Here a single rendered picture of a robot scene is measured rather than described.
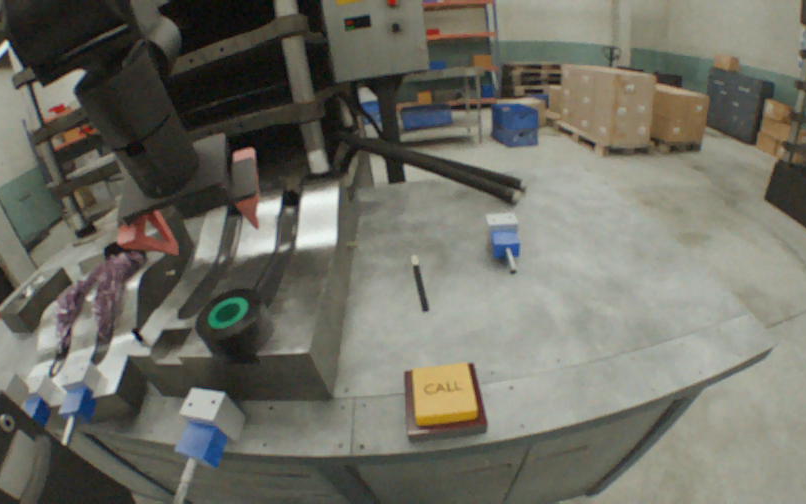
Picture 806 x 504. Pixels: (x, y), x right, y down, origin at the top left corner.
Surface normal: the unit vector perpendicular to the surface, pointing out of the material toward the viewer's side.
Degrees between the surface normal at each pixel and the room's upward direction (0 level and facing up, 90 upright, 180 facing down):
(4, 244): 90
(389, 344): 0
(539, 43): 90
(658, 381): 0
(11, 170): 90
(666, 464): 0
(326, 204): 27
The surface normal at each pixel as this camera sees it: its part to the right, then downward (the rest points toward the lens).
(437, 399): -0.12, -0.83
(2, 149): 0.99, -0.10
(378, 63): 0.04, 0.55
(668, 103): -0.98, 0.18
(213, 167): 0.04, -0.51
